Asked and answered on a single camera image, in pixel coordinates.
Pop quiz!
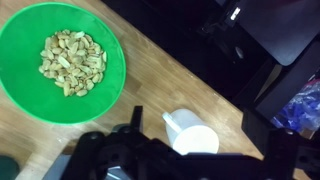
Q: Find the blue plastic bag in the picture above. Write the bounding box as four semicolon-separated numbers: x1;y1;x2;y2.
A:
270;80;320;132

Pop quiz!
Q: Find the dark green cup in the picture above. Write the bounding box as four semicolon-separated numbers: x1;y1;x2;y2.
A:
0;155;20;180

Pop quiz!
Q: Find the pile of peanuts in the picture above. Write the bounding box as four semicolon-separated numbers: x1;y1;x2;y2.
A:
38;29;108;98

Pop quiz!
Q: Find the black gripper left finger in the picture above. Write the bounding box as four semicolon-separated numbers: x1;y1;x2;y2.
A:
60;105;183;180

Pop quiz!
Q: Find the black rounded panel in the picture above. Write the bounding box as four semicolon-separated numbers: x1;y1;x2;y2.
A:
229;0;320;67

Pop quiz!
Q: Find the bright green bowl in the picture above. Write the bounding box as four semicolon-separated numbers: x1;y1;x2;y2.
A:
0;1;127;125

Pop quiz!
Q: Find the white cup with handle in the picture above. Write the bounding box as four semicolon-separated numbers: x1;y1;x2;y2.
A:
161;108;220;156

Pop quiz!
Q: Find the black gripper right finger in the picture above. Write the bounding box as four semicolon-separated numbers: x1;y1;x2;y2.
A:
241;108;320;180

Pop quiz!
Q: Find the black equipment stand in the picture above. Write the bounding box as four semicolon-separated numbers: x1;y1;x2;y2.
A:
101;0;278;109

